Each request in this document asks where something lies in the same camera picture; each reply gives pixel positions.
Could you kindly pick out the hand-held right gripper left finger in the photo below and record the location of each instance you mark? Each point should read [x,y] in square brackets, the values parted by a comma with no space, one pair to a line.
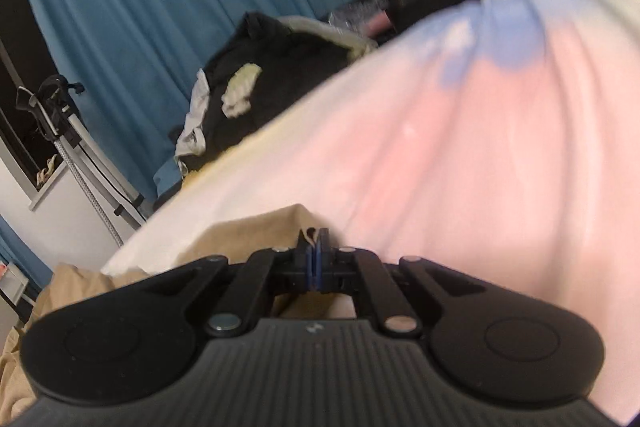
[306,262]

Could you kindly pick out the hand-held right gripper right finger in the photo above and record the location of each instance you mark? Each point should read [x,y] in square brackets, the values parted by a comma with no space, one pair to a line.
[320,262]

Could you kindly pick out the tan garment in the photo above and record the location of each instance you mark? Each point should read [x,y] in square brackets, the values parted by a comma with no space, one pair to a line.
[250,229]

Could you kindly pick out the pile of dark clothes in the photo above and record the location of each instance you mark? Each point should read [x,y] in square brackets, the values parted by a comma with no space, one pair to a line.
[280,72]

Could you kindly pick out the blue cloth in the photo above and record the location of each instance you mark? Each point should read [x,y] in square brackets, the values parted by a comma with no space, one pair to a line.
[167,179]

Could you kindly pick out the white garment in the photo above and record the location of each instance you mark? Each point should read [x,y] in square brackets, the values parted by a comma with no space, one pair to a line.
[197,122]

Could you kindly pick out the pastel tie-dye blanket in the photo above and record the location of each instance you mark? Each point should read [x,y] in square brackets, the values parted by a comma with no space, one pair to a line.
[450,132]

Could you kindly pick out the cream scalloped cloth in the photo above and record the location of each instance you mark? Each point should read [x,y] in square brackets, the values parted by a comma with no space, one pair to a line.
[240,89]

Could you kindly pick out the pink cloth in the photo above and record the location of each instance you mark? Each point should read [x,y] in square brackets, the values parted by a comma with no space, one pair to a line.
[379,23]

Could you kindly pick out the clear plastic bag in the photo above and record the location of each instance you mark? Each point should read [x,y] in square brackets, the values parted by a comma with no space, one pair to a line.
[350,14]

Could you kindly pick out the beige sock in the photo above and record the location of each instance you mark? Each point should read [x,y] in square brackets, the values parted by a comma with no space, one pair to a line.
[48,167]

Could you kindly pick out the narrow blue curtain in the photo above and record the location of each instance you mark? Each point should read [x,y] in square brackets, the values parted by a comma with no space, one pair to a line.
[15,252]

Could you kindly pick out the garment steamer stand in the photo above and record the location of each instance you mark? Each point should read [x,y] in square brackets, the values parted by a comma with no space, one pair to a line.
[55,107]

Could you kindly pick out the wide blue curtain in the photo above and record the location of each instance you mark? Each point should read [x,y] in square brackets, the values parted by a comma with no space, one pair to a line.
[150,7]

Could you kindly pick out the dark window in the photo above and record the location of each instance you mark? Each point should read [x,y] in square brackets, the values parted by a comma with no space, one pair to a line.
[15,82]

